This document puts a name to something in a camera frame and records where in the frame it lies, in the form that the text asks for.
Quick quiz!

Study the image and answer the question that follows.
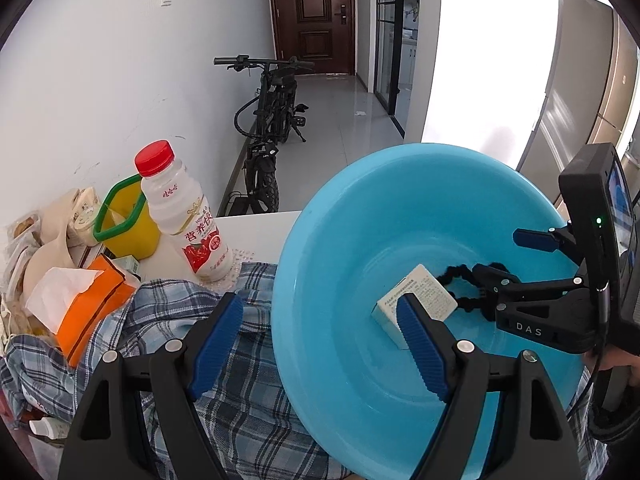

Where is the dark brown door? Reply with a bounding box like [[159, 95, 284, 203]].
[[267, 0, 357, 77]]

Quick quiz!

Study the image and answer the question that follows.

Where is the small white bottle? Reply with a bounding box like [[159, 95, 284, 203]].
[[29, 416, 69, 442]]

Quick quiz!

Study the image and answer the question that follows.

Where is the black fuzzy scrunchie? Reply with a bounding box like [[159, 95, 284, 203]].
[[437, 261, 507, 312]]

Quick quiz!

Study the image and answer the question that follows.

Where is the black framed glass door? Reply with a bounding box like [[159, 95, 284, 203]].
[[372, 0, 443, 137]]

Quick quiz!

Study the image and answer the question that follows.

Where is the blue plastic basin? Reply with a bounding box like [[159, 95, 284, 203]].
[[271, 143, 587, 480]]

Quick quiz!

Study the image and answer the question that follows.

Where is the small cream box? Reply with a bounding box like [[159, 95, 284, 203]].
[[371, 263, 458, 351]]

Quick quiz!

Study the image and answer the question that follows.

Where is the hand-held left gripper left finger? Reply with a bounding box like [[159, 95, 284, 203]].
[[57, 291, 246, 480]]

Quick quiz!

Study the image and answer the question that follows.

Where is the small green box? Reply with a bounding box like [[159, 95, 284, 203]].
[[111, 255, 142, 282]]

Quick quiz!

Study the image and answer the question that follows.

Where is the beige cabinet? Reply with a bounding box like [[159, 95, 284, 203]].
[[587, 10, 640, 161]]

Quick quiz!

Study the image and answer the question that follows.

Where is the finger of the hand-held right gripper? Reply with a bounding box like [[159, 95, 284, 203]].
[[470, 261, 585, 322], [512, 227, 588, 281]]

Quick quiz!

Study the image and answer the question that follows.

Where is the white milk bottle red cap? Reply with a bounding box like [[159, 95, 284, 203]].
[[134, 140, 233, 283]]

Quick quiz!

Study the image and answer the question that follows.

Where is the blue plaid shirt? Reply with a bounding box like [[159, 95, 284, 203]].
[[0, 260, 361, 480]]

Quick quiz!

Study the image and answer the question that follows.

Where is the black electric bicycle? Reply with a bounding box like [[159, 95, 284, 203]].
[[214, 55, 316, 214]]

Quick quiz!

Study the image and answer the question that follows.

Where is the bag of snacks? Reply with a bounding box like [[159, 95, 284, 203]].
[[0, 212, 42, 311]]

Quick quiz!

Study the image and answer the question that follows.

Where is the person's right hand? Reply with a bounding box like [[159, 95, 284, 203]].
[[606, 351, 640, 397]]

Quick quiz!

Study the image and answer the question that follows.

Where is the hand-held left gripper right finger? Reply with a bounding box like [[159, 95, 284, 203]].
[[395, 292, 586, 480]]

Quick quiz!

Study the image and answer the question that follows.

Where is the black cable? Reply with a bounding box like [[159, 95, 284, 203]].
[[565, 350, 607, 417]]

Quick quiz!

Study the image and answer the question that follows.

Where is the yellow cup green rim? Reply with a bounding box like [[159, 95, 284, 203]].
[[94, 172, 162, 261]]

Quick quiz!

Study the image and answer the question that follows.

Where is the orange tissue pack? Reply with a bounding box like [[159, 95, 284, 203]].
[[25, 255, 142, 368]]

